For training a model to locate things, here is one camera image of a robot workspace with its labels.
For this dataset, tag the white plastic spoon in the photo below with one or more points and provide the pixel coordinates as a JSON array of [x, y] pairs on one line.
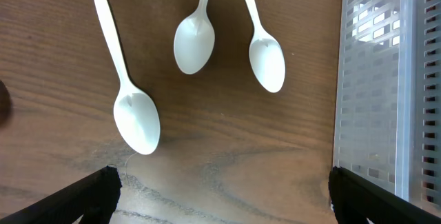
[[265, 54], [194, 40], [135, 113]]

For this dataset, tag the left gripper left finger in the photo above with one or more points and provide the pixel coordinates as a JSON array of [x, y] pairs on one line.
[[92, 199]]

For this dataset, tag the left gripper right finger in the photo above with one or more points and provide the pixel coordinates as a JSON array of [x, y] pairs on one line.
[[358, 201]]

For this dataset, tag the clear plastic basket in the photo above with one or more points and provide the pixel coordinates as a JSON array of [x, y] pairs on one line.
[[387, 127]]

